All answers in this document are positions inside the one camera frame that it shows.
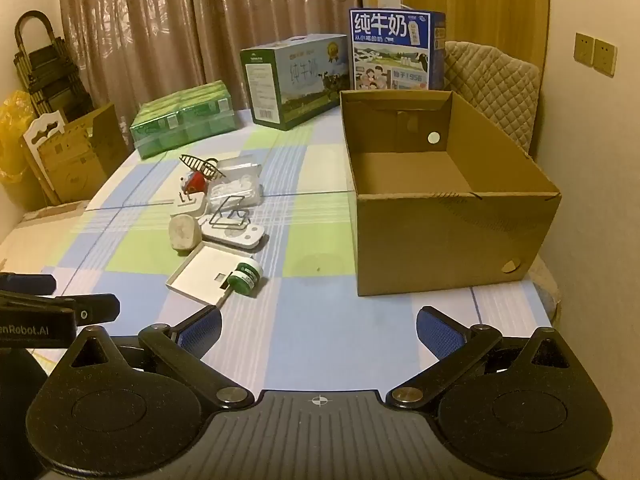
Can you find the flat cardboard sheet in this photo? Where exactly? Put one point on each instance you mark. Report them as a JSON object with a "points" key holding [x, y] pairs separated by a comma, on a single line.
{"points": [[55, 210]]}

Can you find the beige printed bedsheet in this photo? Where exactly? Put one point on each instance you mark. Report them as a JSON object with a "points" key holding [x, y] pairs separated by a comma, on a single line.
{"points": [[35, 242]]}

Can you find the wooden door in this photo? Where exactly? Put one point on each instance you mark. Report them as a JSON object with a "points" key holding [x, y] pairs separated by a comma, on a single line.
{"points": [[475, 0]]}

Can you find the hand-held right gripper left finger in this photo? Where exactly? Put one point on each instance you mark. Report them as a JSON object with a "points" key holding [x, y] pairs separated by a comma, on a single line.
{"points": [[202, 331]]}

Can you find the brown cardboard box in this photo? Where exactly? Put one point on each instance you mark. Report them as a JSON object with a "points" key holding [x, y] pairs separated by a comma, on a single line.
{"points": [[440, 240]]}

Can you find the quilted beige chair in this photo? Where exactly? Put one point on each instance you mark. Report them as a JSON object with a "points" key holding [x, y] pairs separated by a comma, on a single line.
{"points": [[500, 85]]}

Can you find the green milk carton box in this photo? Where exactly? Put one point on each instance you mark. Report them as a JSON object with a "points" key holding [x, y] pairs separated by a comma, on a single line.
{"points": [[290, 85]]}

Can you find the white plug adapter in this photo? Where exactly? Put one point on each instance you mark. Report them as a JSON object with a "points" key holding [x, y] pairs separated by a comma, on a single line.
{"points": [[187, 205]]}

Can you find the white remote device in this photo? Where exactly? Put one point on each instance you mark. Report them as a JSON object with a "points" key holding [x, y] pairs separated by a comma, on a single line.
{"points": [[235, 236]]}

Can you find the brown patterned curtain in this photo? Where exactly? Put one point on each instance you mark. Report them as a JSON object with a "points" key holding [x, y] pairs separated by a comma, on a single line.
{"points": [[150, 35]]}

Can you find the yellow plastic bag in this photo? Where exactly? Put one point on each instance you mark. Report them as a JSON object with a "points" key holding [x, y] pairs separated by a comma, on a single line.
{"points": [[12, 135]]}

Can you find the beige wall socket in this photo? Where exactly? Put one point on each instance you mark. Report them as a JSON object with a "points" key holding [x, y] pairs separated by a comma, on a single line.
{"points": [[584, 49], [605, 57]]}

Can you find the white egg-shaped device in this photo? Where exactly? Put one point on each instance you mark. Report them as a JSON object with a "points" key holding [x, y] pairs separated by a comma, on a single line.
{"points": [[184, 232]]}

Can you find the dark folding ladder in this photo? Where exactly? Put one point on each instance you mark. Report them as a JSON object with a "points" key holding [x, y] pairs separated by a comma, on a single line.
{"points": [[47, 65]]}

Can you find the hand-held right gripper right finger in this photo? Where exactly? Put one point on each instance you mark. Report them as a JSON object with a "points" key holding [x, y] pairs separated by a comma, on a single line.
{"points": [[436, 332]]}

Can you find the red cartoon cat figurine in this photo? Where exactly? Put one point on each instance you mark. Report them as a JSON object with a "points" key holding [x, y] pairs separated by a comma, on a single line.
{"points": [[194, 182]]}

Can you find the bronze hair claw clip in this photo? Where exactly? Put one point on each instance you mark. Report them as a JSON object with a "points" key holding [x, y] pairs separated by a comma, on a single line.
{"points": [[200, 164]]}

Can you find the white square tray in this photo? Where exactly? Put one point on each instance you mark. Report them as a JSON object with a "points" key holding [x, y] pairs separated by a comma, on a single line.
{"points": [[200, 270]]}

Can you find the green tissue multipack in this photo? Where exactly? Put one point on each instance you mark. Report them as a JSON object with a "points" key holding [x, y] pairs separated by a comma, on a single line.
{"points": [[180, 120]]}

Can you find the small green jar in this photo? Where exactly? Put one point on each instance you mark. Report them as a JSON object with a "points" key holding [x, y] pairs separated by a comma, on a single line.
{"points": [[245, 276]]}

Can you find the blue milk carton box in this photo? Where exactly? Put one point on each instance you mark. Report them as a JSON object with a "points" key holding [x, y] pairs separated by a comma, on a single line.
{"points": [[390, 50]]}

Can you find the checked tablecloth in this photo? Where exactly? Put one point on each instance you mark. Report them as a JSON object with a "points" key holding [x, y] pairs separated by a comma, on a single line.
{"points": [[310, 320]]}

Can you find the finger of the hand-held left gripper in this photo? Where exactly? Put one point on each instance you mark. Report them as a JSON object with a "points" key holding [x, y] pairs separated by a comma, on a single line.
{"points": [[97, 307], [27, 284]]}

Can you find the clear box of floss picks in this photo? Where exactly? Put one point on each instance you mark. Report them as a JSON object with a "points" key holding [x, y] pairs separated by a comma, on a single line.
{"points": [[235, 190]]}

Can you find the printed brown cardboard carton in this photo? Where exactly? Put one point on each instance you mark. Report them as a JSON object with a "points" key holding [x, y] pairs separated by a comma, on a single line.
{"points": [[75, 165]]}

